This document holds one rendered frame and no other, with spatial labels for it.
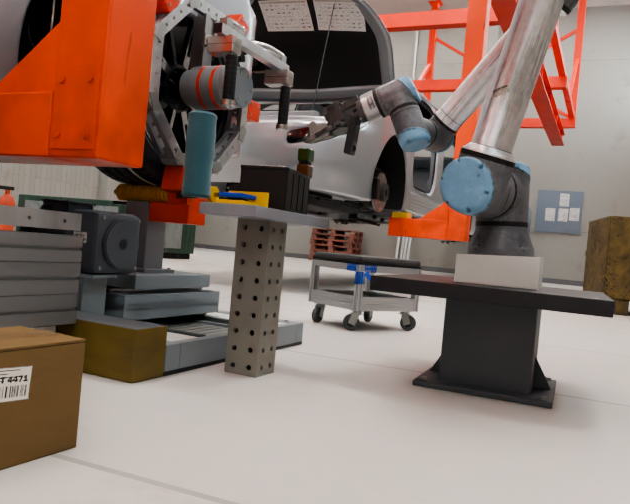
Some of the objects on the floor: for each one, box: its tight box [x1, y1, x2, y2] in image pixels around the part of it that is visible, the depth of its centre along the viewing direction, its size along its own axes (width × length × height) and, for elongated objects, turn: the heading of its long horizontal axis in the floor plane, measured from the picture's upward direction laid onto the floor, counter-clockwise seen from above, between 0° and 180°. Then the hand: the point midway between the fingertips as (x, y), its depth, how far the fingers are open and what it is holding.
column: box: [224, 218, 287, 378], centre depth 174 cm, size 10×10×42 cm
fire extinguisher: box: [0, 185, 16, 231], centre depth 600 cm, size 29×29×66 cm
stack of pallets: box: [308, 228, 363, 260], centre depth 1619 cm, size 118×81×84 cm
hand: (309, 142), depth 200 cm, fingers closed
